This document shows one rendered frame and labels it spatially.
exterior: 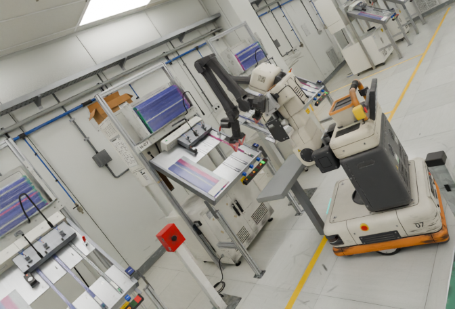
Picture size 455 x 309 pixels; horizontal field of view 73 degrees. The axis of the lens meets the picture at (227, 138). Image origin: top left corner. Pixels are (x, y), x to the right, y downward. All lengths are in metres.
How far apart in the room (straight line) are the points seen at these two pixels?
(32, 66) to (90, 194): 1.64
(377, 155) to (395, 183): 0.19
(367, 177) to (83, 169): 3.16
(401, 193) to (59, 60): 3.91
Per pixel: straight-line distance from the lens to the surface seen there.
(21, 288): 2.32
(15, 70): 4.30
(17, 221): 2.40
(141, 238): 4.21
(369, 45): 6.67
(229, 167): 2.62
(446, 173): 0.71
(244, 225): 2.95
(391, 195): 1.99
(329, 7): 6.72
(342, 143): 1.84
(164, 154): 2.77
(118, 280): 2.15
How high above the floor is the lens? 1.44
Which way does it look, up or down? 9 degrees down
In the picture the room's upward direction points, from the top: 33 degrees counter-clockwise
